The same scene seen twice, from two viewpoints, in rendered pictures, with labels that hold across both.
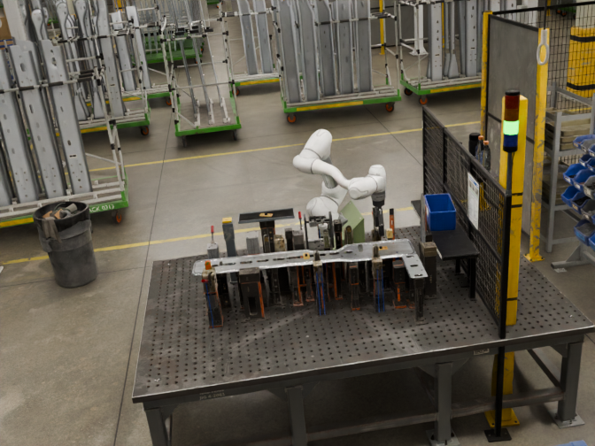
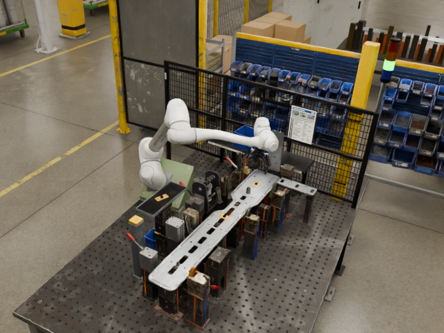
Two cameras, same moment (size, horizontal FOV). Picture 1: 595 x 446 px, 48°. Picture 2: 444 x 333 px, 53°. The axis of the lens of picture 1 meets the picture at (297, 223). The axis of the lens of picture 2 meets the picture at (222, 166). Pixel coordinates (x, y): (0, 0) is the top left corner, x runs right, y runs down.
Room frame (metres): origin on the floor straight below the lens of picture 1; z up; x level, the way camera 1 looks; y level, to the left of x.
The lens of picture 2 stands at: (2.55, 1.99, 2.85)
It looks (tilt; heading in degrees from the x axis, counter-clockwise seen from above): 32 degrees down; 300
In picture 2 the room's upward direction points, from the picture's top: 3 degrees clockwise
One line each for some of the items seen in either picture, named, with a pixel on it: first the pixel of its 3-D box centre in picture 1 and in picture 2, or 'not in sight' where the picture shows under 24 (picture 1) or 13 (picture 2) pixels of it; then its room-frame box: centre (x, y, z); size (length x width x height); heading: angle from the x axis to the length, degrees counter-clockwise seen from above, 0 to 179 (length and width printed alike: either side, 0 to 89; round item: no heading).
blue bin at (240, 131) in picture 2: (439, 211); (253, 141); (3.95, -0.93, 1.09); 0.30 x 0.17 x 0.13; 175
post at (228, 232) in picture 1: (231, 251); (138, 249); (4.01, 0.46, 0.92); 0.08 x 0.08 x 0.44; 1
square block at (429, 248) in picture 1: (428, 271); (285, 185); (3.56, -0.78, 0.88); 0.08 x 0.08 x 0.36; 1
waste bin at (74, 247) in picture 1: (69, 244); not in sight; (5.65, 2.14, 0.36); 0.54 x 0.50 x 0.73; 5
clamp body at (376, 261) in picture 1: (377, 283); (275, 211); (3.48, -0.44, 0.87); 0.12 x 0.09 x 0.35; 1
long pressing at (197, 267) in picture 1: (303, 257); (223, 219); (3.67, -0.01, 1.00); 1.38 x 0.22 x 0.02; 91
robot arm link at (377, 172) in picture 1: (375, 178); (261, 129); (3.68, -0.49, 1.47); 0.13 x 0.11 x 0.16; 137
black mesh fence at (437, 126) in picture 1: (456, 250); (252, 165); (3.99, -1.06, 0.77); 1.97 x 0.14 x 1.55; 1
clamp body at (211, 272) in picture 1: (212, 297); (199, 299); (3.49, 0.55, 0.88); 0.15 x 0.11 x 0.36; 1
